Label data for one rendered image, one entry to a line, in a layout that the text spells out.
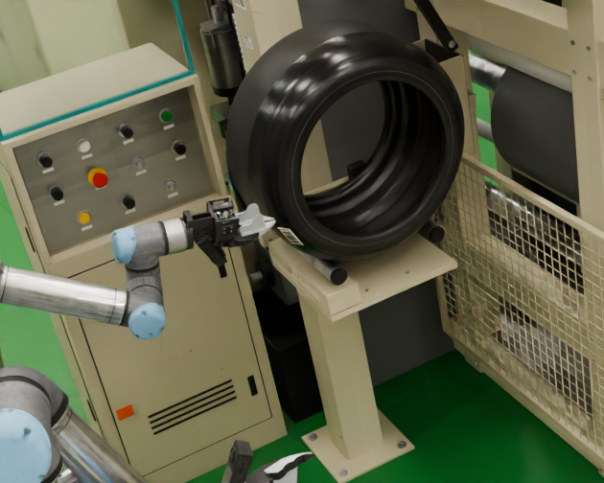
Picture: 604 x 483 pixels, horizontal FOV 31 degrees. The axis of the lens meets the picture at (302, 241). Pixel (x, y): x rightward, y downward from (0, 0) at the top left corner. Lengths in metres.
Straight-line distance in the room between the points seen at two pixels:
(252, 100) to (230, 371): 1.13
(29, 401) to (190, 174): 1.52
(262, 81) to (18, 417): 1.14
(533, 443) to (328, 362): 0.69
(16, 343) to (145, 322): 2.32
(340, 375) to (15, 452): 1.74
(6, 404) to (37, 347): 2.76
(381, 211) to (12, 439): 1.45
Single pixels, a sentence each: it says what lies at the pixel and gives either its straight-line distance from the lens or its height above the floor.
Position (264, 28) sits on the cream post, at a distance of 2.79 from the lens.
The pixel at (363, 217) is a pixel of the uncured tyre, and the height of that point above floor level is 0.91.
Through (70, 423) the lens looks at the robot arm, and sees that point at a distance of 1.89.
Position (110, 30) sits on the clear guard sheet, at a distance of 2.95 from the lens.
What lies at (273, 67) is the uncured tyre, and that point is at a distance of 2.57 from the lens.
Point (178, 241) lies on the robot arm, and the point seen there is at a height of 1.19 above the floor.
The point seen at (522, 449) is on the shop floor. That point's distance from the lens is 3.47.
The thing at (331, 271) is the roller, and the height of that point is 0.92.
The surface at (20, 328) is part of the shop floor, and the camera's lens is 4.66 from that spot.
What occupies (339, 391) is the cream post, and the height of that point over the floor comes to 0.28.
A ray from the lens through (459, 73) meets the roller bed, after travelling 3.03.
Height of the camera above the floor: 2.31
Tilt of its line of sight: 30 degrees down
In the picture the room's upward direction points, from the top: 12 degrees counter-clockwise
